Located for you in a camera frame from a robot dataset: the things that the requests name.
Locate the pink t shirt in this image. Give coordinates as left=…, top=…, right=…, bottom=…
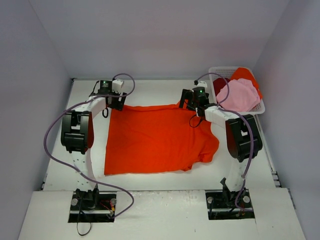
left=216, top=78, right=261, bottom=112

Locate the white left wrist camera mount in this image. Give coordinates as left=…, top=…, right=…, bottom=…
left=112, top=78, right=124, bottom=94

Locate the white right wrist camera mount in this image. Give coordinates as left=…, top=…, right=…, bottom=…
left=194, top=80, right=208, bottom=89

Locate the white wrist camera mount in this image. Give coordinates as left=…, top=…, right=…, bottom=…
left=112, top=78, right=124, bottom=94
left=194, top=80, right=208, bottom=89

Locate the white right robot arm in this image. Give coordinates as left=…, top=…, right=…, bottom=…
left=178, top=86, right=263, bottom=206

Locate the white plastic basket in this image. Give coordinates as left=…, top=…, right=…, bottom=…
left=208, top=66, right=265, bottom=115

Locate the orange t shirt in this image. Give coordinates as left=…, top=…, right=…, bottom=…
left=104, top=104, right=220, bottom=175
left=230, top=67, right=263, bottom=99

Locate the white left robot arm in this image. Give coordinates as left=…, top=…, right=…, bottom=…
left=60, top=79, right=126, bottom=210

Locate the dark red t shirt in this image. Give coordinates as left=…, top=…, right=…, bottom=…
left=212, top=77, right=227, bottom=96

